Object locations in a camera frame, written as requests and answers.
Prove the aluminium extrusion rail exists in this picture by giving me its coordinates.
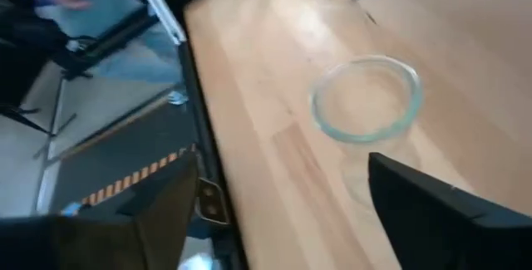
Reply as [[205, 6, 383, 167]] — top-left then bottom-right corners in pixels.
[[131, 0, 187, 46]]

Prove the black table frame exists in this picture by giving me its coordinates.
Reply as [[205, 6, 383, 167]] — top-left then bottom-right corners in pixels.
[[62, 0, 250, 270]]

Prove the metal bracket plate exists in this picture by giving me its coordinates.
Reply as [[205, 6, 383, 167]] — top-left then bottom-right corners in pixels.
[[194, 177, 230, 226]]

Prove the orange black hazard strip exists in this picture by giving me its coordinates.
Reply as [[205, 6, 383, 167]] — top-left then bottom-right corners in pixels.
[[81, 144, 197, 207]]

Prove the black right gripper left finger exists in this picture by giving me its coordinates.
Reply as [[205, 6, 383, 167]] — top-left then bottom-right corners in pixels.
[[0, 151, 200, 270]]

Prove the large clear glass vase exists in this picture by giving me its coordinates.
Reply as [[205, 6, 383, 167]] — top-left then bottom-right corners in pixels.
[[310, 55, 425, 215]]

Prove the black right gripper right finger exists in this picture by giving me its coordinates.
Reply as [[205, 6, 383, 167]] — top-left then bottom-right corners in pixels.
[[367, 151, 532, 270]]

